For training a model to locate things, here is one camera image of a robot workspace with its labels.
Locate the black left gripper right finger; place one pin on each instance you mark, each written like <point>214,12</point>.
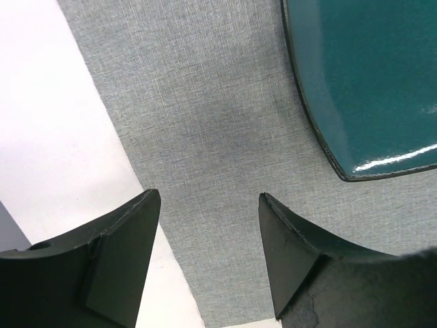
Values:
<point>318,279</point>

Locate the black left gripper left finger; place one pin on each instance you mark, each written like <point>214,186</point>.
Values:
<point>91,276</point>

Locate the grey cloth placemat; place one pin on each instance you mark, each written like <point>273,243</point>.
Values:
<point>202,96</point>

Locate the teal square plate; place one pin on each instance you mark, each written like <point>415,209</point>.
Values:
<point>366,75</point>

